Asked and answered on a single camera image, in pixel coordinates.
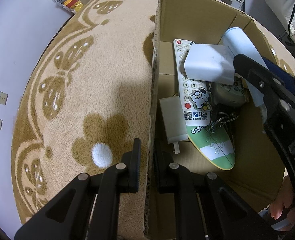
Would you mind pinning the green white oval case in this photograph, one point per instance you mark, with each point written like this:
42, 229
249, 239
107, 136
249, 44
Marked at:
216, 146

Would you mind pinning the light blue power bank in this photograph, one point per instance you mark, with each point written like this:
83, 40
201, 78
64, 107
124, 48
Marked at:
248, 63

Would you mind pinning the white remote control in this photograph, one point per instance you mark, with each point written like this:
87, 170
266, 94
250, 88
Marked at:
194, 96

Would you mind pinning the olive cartoon pouch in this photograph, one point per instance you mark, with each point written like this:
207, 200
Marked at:
230, 95

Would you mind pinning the small white wall charger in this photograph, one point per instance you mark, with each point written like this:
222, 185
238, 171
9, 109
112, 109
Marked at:
174, 123

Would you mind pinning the white 120W charger block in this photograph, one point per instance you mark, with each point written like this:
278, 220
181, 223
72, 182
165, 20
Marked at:
210, 63

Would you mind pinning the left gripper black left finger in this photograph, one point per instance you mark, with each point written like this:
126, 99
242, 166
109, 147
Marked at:
88, 207

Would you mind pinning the person's hand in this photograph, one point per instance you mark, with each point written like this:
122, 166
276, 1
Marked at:
284, 201

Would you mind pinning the brown cardboard box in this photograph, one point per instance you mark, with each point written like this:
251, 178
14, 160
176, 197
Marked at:
258, 171

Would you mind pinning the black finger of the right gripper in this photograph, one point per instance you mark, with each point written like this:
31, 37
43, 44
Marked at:
280, 121
285, 78

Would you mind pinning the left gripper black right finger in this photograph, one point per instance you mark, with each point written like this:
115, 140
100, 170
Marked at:
194, 206

